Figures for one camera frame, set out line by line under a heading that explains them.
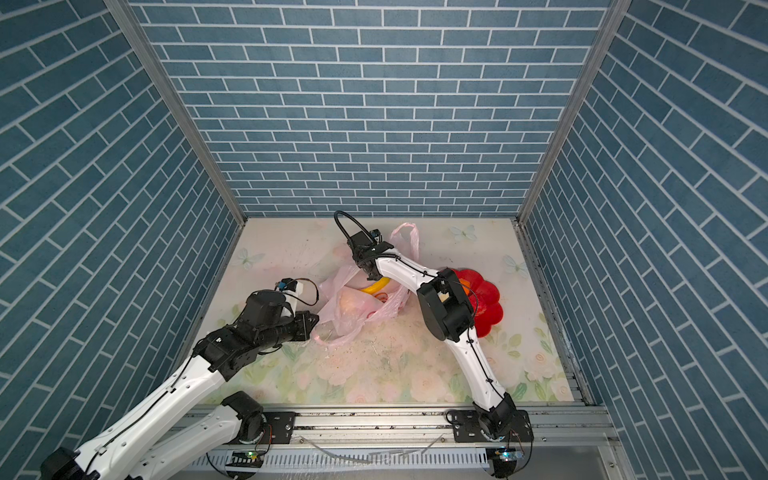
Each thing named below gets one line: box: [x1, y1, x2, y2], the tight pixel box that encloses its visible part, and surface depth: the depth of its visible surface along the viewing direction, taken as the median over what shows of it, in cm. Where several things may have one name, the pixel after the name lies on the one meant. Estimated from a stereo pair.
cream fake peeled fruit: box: [338, 287, 384, 321], surface depth 90 cm
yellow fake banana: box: [361, 277, 391, 295], surface depth 101 cm
